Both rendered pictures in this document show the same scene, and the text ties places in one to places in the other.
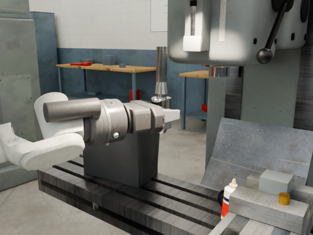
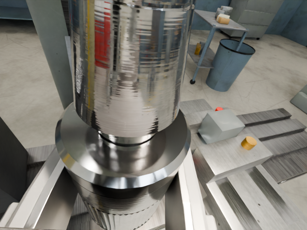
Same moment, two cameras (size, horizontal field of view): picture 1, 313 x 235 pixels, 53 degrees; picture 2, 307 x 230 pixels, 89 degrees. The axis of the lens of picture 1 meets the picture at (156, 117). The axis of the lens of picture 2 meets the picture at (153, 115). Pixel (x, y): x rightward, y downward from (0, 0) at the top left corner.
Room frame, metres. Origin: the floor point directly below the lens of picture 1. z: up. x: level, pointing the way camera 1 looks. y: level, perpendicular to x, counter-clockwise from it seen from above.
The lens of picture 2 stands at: (0.67, 0.02, 1.28)
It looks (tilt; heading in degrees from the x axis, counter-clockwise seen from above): 44 degrees down; 296
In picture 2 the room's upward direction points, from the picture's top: 12 degrees clockwise
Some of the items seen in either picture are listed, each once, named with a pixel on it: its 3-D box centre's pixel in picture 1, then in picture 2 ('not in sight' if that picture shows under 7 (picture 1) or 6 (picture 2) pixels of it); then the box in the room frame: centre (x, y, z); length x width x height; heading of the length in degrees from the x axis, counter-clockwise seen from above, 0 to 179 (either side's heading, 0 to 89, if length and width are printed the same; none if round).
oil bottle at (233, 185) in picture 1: (231, 199); not in sight; (0.70, -0.18, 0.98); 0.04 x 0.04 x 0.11
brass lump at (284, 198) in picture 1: (284, 198); (248, 143); (0.58, -0.26, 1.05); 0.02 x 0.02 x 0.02
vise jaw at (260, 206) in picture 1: (267, 207); (231, 155); (0.60, -0.23, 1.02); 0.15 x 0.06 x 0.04; 55
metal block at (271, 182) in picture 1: (275, 188); (219, 128); (0.64, -0.27, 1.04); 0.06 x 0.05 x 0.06; 55
